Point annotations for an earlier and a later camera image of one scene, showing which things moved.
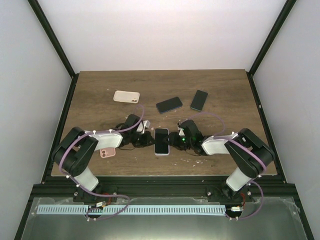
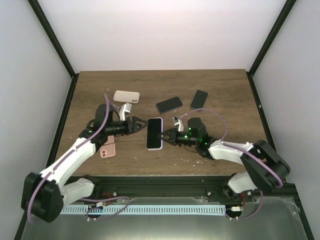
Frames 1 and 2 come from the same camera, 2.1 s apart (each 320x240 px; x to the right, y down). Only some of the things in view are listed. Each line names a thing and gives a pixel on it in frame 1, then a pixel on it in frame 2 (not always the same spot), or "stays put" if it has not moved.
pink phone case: (106, 152) stays put
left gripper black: (146, 142) -> (135, 129)
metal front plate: (264, 218) stays put
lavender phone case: (161, 147) -> (162, 131)
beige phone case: (126, 96) stays put
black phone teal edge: (199, 100) stays put
